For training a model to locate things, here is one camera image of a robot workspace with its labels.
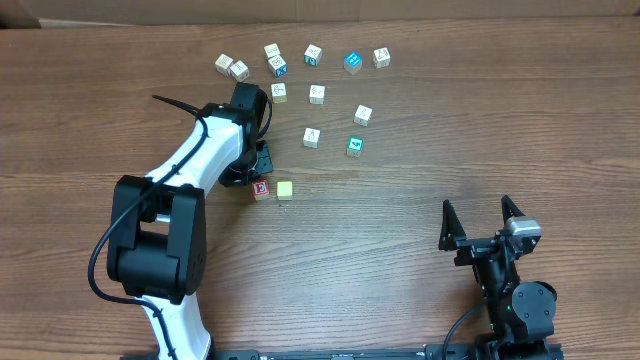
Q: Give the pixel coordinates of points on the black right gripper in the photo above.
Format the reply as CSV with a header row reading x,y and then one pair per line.
x,y
454,239

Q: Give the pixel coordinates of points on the red car picture block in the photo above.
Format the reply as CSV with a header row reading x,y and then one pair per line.
x,y
239,71

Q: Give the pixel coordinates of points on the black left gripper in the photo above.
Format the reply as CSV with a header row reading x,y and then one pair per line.
x,y
264,162

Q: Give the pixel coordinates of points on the light blue topped block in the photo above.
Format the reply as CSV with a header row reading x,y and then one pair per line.
x,y
353,63

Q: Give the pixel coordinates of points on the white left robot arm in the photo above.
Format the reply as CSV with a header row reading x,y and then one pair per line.
x,y
154,252

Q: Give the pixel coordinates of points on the plain wooden block behind X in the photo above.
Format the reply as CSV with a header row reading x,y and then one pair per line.
x,y
271,50

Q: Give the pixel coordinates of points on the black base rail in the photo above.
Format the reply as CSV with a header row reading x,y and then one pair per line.
x,y
429,352

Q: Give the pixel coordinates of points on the blue-sided wooden block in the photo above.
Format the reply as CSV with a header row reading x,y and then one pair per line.
x,y
311,137

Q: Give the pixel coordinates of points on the green number 4 block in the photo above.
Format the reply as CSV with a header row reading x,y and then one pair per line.
x,y
355,146

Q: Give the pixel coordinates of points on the plain hourglass picture block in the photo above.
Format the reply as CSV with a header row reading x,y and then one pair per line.
x,y
381,58

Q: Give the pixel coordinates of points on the blue letter X block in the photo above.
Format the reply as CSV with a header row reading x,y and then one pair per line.
x,y
278,66

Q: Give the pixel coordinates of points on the yellow-topped wooden block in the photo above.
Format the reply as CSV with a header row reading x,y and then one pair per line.
x,y
285,190

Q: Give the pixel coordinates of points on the red letter E block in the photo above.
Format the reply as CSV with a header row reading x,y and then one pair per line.
x,y
260,190

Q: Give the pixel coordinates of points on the yellow-sided anchor block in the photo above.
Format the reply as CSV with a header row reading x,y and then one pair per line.
x,y
362,115

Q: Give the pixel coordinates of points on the red-sided wooden block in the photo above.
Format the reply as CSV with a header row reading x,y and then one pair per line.
x,y
223,64

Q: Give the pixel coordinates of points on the yellow-framed picture block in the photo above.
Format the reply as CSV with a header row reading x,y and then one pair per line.
x,y
279,93

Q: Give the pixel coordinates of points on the green-sided picture block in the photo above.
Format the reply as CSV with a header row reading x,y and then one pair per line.
x,y
312,55

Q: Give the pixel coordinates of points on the green letter E block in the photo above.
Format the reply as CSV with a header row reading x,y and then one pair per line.
x,y
317,94

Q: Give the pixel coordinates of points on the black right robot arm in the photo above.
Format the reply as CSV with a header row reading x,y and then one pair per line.
x,y
520,313

